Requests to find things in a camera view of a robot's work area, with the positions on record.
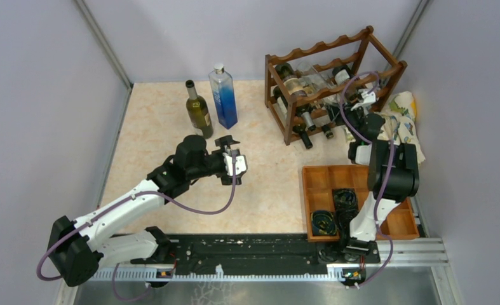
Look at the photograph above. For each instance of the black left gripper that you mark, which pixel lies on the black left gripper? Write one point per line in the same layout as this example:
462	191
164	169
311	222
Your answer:
226	140

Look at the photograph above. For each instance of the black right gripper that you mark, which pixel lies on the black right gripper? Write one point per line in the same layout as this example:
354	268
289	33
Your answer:
349	111

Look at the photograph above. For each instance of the square clear glass bottle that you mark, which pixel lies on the square clear glass bottle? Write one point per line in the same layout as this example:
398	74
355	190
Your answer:
334	111

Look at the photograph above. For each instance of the clear whisky bottle black label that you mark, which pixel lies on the clear whisky bottle black label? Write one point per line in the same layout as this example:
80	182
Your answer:
317	116

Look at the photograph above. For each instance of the green wine bottle grey capsule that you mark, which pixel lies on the green wine bottle grey capsule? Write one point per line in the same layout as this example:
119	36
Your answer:
342	74

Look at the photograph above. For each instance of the green wine bottle dark label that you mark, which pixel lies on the green wine bottle dark label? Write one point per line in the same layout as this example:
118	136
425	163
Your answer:
296	89

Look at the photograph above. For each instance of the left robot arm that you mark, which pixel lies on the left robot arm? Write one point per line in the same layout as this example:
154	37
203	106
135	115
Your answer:
79	248

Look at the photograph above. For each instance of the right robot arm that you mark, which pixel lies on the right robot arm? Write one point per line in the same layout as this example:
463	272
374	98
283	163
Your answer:
393	176

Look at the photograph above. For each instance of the wooden wine rack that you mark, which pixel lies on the wooden wine rack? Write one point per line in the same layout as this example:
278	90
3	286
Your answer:
305	99

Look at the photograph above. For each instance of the clear blue vodka bottle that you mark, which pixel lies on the clear blue vodka bottle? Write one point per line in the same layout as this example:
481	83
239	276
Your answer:
221	83

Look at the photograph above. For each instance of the dinosaur print cloth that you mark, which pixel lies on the dinosaur print cloth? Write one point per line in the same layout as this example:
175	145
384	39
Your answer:
399	115

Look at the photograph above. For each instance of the wooden compartment tray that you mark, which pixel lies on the wooden compartment tray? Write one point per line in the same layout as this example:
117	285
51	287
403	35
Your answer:
319	183

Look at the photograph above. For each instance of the rolled green patterned tie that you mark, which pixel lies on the rolled green patterned tie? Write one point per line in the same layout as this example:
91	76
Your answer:
345	198

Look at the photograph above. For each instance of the rolled dark striped tie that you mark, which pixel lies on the rolled dark striped tie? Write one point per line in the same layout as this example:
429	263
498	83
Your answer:
344	217

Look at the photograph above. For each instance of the rolled dark patterned tie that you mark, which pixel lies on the rolled dark patterned tie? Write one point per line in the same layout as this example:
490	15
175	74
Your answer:
323	223

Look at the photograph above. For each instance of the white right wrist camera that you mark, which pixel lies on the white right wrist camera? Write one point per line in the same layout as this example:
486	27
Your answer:
368	98

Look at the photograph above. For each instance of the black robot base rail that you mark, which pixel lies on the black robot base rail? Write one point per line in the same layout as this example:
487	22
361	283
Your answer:
253	255

